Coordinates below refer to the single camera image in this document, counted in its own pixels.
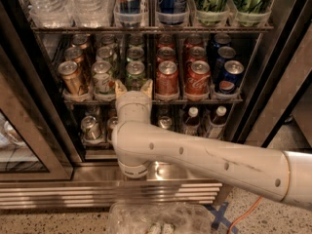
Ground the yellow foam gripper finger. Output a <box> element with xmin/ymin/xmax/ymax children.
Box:
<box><xmin>115</xmin><ymin>79</ymin><xmax>128</xmax><ymax>98</ymax></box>
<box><xmin>140</xmin><ymin>79</ymin><xmax>153</xmax><ymax>98</ymax></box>

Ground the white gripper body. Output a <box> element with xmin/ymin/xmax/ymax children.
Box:
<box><xmin>116</xmin><ymin>91</ymin><xmax>152</xmax><ymax>124</ymax></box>

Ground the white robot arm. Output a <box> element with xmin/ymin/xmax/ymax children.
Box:
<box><xmin>112</xmin><ymin>80</ymin><xmax>312</xmax><ymax>211</ymax></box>

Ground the front orange soda can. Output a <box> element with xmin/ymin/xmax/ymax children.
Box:
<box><xmin>156</xmin><ymin>61</ymin><xmax>178</xmax><ymax>96</ymax></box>

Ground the orange soda can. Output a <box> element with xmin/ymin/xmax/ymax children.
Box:
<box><xmin>157</xmin><ymin>34</ymin><xmax>176</xmax><ymax>49</ymax></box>
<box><xmin>156</xmin><ymin>61</ymin><xmax>178</xmax><ymax>96</ymax></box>
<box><xmin>156</xmin><ymin>47</ymin><xmax>176</xmax><ymax>63</ymax></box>

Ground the bottom shelf gold can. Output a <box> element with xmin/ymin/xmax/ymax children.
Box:
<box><xmin>107</xmin><ymin>116</ymin><xmax>118</xmax><ymax>141</ymax></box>

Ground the front white green soda can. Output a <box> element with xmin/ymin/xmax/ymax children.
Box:
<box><xmin>92</xmin><ymin>60</ymin><xmax>115</xmax><ymax>95</ymax></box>

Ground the bottom shelf green can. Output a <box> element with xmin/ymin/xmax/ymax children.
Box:
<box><xmin>157</xmin><ymin>116</ymin><xmax>173</xmax><ymax>130</ymax></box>

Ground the bottom shelf left silver can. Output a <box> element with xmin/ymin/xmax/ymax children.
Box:
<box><xmin>81</xmin><ymin>115</ymin><xmax>101</xmax><ymax>140</ymax></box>

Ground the front red cola can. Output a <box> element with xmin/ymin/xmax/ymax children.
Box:
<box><xmin>185</xmin><ymin>60</ymin><xmax>211</xmax><ymax>96</ymax></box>

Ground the red cola can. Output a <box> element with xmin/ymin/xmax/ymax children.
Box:
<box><xmin>184</xmin><ymin>46</ymin><xmax>206</xmax><ymax>65</ymax></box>
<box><xmin>185</xmin><ymin>60</ymin><xmax>211</xmax><ymax>96</ymax></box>
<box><xmin>183</xmin><ymin>34</ymin><xmax>204</xmax><ymax>51</ymax></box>

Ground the front gold soda can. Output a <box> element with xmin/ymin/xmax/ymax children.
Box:
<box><xmin>58</xmin><ymin>60</ymin><xmax>88</xmax><ymax>96</ymax></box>

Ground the gold soda can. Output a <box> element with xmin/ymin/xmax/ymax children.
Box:
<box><xmin>71</xmin><ymin>34</ymin><xmax>94</xmax><ymax>58</ymax></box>
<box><xmin>58</xmin><ymin>60</ymin><xmax>88</xmax><ymax>96</ymax></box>
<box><xmin>63</xmin><ymin>46</ymin><xmax>92</xmax><ymax>83</ymax></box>

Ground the front blue pepsi can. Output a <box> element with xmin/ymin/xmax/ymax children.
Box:
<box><xmin>216</xmin><ymin>60</ymin><xmax>244</xmax><ymax>95</ymax></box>

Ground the blue pepsi can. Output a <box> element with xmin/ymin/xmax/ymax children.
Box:
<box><xmin>208</xmin><ymin>33</ymin><xmax>231</xmax><ymax>59</ymax></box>
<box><xmin>213</xmin><ymin>46</ymin><xmax>236</xmax><ymax>80</ymax></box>
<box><xmin>216</xmin><ymin>60</ymin><xmax>244</xmax><ymax>95</ymax></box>

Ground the stainless steel fridge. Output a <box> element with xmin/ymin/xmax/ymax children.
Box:
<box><xmin>0</xmin><ymin>0</ymin><xmax>311</xmax><ymax>210</ymax></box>

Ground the glass fridge door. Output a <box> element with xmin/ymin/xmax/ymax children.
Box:
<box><xmin>0</xmin><ymin>46</ymin><xmax>74</xmax><ymax>182</ymax></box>

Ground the left white-cap juice bottle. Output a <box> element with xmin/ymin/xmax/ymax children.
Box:
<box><xmin>181</xmin><ymin>106</ymin><xmax>200</xmax><ymax>136</ymax></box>

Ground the white-cap juice bottle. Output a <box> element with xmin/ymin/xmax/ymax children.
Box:
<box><xmin>204</xmin><ymin>105</ymin><xmax>227</xmax><ymax>138</ymax></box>
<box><xmin>181</xmin><ymin>106</ymin><xmax>200</xmax><ymax>136</ymax></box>

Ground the right white-cap juice bottle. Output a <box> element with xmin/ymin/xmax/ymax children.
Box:
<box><xmin>204</xmin><ymin>105</ymin><xmax>227</xmax><ymax>138</ymax></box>

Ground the right clear water bottle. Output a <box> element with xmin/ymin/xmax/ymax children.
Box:
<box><xmin>73</xmin><ymin>0</ymin><xmax>115</xmax><ymax>28</ymax></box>

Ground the clear water bottle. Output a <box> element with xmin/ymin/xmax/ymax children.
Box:
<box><xmin>29</xmin><ymin>0</ymin><xmax>72</xmax><ymax>28</ymax></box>
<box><xmin>73</xmin><ymin>0</ymin><xmax>115</xmax><ymax>28</ymax></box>

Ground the clear plastic bin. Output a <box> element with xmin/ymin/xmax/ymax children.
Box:
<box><xmin>107</xmin><ymin>203</ymin><xmax>212</xmax><ymax>234</ymax></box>

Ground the left clear water bottle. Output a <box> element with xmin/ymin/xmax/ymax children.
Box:
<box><xmin>29</xmin><ymin>0</ymin><xmax>72</xmax><ymax>28</ymax></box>

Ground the blue tape cross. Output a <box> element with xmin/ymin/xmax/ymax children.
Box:
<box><xmin>205</xmin><ymin>202</ymin><xmax>231</xmax><ymax>230</ymax></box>

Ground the orange power cable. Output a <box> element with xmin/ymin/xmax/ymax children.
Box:
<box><xmin>226</xmin><ymin>196</ymin><xmax>264</xmax><ymax>234</ymax></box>

